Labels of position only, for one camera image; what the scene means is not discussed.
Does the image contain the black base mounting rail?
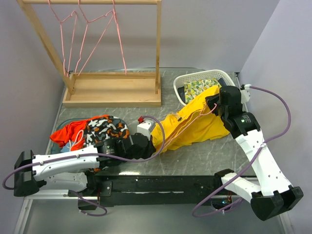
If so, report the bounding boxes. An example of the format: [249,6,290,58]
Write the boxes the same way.
[78,174,221,211]

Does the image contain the yellow shorts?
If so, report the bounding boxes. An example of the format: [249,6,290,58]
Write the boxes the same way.
[161,86,230,152]

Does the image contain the dark navy folded cloth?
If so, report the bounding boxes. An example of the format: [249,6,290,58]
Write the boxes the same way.
[177,78,227,103]

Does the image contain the orange shorts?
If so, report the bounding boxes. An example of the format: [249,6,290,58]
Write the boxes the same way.
[50,115,109,151]

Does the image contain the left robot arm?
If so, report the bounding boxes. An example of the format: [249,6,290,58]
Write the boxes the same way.
[12,133,156,197]

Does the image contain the pink wire hanger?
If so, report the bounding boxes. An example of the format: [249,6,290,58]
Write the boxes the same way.
[112,0,127,75]
[160,103,217,153]
[74,0,115,75]
[48,0,78,77]

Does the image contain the lemon print cloth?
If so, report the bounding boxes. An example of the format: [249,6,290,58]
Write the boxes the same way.
[183,78,222,104]

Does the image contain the camouflage print shorts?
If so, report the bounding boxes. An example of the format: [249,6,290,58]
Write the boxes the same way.
[83,115,130,148]

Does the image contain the white perforated plastic basket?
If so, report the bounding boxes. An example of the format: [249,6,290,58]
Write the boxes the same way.
[173,69,235,106]

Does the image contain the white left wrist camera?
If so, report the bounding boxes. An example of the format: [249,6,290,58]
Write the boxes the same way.
[136,119,156,139]

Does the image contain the wooden hanger rack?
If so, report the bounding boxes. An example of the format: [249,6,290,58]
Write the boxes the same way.
[18,0,162,108]

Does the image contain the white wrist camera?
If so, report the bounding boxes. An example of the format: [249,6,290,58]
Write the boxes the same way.
[240,84,251,104]
[136,119,156,139]

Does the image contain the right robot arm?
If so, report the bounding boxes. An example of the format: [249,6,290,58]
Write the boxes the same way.
[201,84,304,221]

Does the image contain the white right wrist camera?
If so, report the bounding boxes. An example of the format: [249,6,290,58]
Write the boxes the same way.
[240,84,251,104]

